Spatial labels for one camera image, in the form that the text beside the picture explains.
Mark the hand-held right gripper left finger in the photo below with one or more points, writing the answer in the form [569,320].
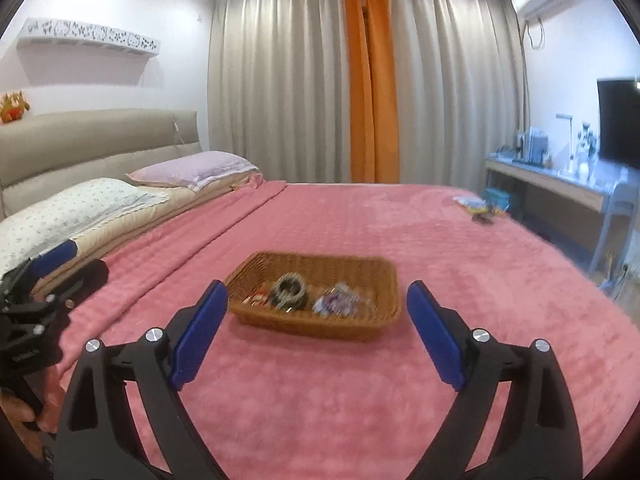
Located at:
[197,332]

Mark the brown wicker basket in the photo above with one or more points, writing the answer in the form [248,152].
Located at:
[310,324]

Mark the white floral pillow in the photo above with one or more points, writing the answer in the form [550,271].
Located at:
[70,215]

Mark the light blue chair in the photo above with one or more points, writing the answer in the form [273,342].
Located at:
[617,205]

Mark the orange plush toy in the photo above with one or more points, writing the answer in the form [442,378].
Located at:
[14,107]

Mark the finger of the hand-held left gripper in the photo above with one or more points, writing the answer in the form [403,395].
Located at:
[57,255]
[82,277]

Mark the black hair clip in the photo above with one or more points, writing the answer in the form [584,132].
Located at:
[289,290]

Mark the small colourful accessories pile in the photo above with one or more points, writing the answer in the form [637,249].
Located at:
[480,209]

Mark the purple pillow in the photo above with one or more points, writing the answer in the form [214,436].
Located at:
[195,167]

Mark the white vase with plant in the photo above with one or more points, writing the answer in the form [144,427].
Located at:
[586,160]

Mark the white patterned wall shelf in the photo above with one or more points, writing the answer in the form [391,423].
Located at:
[85,37]

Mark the clear butterfly hair clip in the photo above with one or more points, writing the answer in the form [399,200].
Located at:
[352,294]

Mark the person's left hand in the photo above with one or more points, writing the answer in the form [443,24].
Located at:
[50,405]

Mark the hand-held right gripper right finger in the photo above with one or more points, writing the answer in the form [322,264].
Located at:
[437,335]

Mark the white desk lamp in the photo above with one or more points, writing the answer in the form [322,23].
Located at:
[570,145]

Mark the teal storage box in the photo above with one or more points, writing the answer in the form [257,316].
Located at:
[497,199]

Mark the orange curtain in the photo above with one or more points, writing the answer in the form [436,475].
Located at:
[370,110]

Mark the beige padded headboard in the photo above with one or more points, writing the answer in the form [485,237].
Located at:
[90,145]

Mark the black television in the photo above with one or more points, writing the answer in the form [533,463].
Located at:
[620,120]

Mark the beige curtain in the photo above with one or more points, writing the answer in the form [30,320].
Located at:
[455,85]
[280,85]

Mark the pink blanket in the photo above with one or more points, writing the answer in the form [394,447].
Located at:
[325,410]

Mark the light blue desk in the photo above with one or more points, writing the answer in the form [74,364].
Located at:
[550,182]

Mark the books and frames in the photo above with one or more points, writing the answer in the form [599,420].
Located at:
[535,147]

